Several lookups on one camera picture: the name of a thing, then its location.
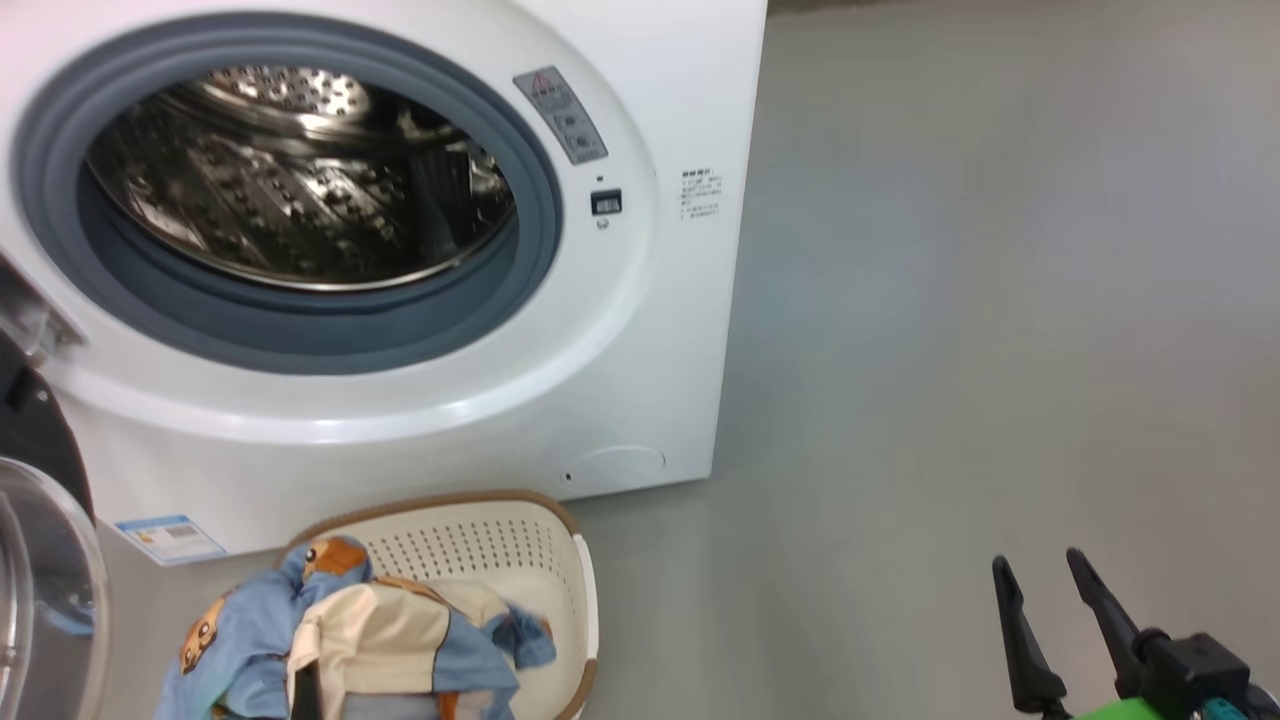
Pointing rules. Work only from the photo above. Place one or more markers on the blue garment with bear print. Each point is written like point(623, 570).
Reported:
point(240, 630)

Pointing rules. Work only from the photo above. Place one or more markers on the cream perforated laundry basket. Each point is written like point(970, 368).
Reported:
point(480, 545)

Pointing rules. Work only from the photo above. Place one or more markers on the round white filter cover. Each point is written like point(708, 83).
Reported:
point(615, 468)

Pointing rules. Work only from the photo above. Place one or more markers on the blue energy label sticker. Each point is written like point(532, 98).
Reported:
point(170, 539)

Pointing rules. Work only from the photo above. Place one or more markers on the white front-load washing machine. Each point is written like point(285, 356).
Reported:
point(650, 330)

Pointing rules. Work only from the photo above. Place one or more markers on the cream garment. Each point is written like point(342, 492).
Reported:
point(380, 630)

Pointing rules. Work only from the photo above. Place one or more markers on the grey round washing machine door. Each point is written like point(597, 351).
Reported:
point(50, 600)

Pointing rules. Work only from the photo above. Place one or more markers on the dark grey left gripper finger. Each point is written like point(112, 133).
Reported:
point(309, 695)

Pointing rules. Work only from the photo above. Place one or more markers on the grey warning sticker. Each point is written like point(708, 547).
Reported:
point(562, 115)

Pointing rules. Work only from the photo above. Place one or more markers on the grey rubber door gasket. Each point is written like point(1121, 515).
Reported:
point(300, 325)

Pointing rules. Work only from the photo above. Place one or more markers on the steel washing machine drum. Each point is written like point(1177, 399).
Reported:
point(300, 180)

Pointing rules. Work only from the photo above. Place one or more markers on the black door latch socket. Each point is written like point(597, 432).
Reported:
point(606, 202)

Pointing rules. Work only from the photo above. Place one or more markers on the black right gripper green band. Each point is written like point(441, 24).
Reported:
point(1200, 675)

